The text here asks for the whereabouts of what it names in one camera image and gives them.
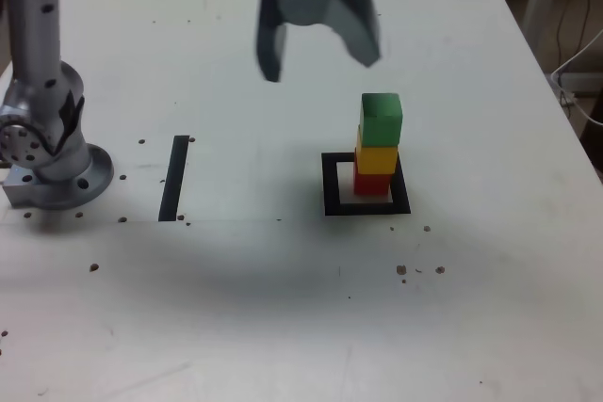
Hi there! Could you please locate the black tape square outline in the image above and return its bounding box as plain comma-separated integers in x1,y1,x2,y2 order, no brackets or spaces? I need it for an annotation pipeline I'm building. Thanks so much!
320,151,412,217

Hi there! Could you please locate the green cube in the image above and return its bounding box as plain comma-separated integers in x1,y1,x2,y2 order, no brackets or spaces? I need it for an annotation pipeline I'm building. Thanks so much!
360,92,404,147

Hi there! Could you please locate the yellow cube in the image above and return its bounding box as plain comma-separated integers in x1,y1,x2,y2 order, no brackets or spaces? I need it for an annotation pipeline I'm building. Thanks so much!
353,124,400,175

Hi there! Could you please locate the white cable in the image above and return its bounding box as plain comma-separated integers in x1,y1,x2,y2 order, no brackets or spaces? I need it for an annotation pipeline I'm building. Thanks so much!
548,27,603,128

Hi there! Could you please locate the black tape strip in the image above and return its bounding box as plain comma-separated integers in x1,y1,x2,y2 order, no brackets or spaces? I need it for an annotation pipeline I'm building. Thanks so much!
157,135,190,223

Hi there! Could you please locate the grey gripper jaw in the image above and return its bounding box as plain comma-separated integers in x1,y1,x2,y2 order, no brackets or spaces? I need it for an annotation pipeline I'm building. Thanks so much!
276,0,383,70
255,0,289,84

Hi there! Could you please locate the red cube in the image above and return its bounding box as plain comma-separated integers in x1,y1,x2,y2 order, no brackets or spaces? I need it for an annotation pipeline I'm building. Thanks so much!
352,156,395,196

